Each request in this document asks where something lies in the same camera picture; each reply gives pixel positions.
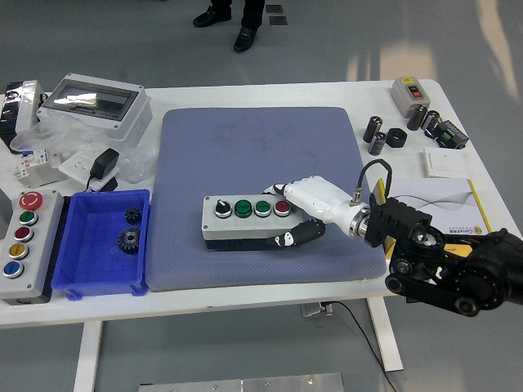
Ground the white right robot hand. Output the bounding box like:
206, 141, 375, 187
261, 175, 363, 249

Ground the black power adapter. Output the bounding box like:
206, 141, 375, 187
84, 148, 121, 193

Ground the grey clear-lid distribution box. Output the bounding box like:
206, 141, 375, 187
36, 73, 153, 152

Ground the blue plastic bin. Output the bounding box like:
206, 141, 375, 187
51, 188, 151, 301

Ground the yellow and white carton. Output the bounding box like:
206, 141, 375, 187
369, 177, 494, 262

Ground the white wall socket panel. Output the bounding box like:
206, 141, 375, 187
58, 149, 103, 183

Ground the black module with green terminal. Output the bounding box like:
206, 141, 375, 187
432, 119, 470, 150

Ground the black hex nut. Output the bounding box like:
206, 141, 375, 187
386, 127, 408, 149

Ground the white table leg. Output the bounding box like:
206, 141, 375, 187
366, 296, 405, 372
73, 321, 103, 392

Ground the blue-grey mat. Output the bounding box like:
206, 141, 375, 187
145, 106, 388, 293

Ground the grey box under table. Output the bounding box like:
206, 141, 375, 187
301, 301, 334, 319

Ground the clear plastic bag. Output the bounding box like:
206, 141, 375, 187
120, 145, 159, 185
10, 109, 110, 161

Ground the grey four-button control box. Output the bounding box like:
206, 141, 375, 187
201, 194, 306, 252

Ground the black cable under table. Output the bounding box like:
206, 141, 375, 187
324, 301, 400, 392

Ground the black cylindrical capacitor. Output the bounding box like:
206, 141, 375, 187
367, 131, 387, 156
363, 115, 384, 144
406, 105, 429, 131
420, 109, 441, 134

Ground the grey five-button control box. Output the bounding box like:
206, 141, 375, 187
0, 189, 66, 306

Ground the large black gear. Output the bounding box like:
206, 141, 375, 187
117, 227, 142, 256

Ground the white circuit breaker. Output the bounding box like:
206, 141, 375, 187
11, 147, 52, 179

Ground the white wall switch panel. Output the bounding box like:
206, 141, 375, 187
422, 146, 469, 179

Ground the person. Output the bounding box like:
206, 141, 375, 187
192, 0, 266, 53

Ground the grey two-button switch box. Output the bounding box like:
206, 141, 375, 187
390, 77, 435, 118

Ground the black and white wrapped device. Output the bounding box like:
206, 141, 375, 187
0, 80, 46, 154

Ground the grey metal bracket plate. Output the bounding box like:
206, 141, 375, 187
30, 153, 69, 191

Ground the silver metal plate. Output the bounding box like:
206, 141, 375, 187
137, 372, 345, 392

